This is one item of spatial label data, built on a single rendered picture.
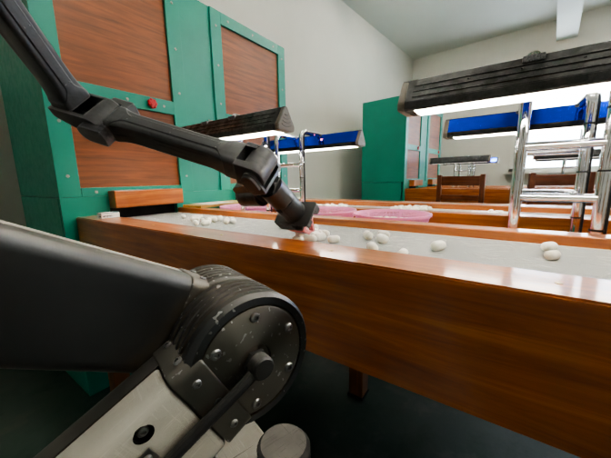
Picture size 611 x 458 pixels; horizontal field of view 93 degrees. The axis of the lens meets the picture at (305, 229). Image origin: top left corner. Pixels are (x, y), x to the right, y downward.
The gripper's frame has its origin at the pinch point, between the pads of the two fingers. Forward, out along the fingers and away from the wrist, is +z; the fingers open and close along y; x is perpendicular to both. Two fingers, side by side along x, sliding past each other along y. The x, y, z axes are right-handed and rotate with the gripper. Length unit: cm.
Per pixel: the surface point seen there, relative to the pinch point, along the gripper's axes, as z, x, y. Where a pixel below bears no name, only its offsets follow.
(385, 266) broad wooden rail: -17.2, 13.2, -27.9
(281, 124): -12.6, -28.2, 15.4
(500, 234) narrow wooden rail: 16.2, -11.9, -40.6
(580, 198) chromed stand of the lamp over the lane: 16, -22, -55
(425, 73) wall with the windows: 280, -477, 98
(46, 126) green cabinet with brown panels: -43, -10, 94
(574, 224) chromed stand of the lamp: 40, -30, -57
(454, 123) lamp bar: 30, -67, -22
